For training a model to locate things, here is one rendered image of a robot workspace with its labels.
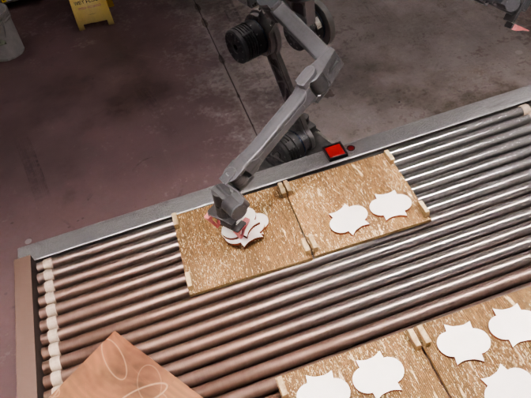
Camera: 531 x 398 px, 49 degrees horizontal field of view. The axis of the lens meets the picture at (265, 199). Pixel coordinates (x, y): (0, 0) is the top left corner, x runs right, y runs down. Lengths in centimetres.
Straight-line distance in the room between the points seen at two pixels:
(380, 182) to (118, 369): 107
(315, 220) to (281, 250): 17
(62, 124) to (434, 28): 279
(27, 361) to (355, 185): 120
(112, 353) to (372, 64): 306
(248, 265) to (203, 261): 15
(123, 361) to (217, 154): 218
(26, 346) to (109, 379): 37
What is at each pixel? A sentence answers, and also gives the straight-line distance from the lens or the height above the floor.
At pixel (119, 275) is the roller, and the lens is 200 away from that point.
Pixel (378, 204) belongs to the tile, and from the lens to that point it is 199.
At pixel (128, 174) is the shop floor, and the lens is 371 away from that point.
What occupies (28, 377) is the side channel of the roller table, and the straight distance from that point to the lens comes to 188.
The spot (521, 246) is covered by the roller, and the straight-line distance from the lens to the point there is 199.
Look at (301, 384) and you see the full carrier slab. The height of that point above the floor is 94.
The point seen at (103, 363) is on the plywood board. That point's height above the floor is 104.
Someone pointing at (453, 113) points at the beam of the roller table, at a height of 92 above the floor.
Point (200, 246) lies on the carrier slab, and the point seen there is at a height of 94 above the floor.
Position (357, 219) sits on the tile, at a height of 95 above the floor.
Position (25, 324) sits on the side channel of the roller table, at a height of 95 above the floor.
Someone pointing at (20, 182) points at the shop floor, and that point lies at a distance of 401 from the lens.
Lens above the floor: 244
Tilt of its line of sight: 47 degrees down
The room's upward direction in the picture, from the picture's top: 10 degrees counter-clockwise
